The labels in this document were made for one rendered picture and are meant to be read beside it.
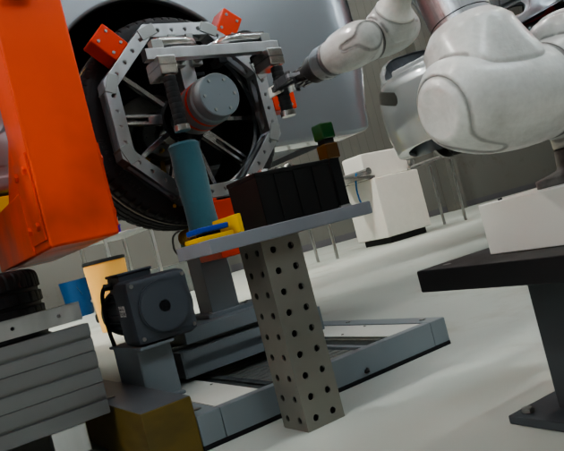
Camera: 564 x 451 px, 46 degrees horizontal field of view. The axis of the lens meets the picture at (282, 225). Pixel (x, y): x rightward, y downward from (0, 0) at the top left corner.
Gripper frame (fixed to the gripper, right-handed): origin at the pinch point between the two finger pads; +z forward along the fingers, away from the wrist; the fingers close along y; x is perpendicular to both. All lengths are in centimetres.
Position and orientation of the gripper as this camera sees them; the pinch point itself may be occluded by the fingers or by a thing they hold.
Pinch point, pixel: (281, 89)
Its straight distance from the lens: 194.2
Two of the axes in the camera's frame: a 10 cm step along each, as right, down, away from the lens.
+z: -5.2, 1.4, 8.4
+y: 8.2, -2.0, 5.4
